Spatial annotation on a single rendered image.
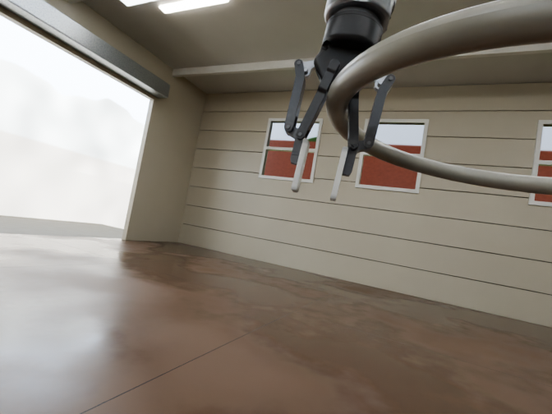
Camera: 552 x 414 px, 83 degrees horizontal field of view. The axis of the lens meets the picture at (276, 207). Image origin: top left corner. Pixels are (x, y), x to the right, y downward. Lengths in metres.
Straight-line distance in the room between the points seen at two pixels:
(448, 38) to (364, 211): 6.25
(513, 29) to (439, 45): 0.05
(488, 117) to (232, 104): 5.51
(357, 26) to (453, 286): 6.11
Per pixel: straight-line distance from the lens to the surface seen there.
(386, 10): 0.48
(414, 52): 0.30
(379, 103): 0.44
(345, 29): 0.45
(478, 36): 0.28
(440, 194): 6.48
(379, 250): 6.42
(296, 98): 0.44
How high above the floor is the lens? 0.81
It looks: 4 degrees up
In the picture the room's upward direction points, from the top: 10 degrees clockwise
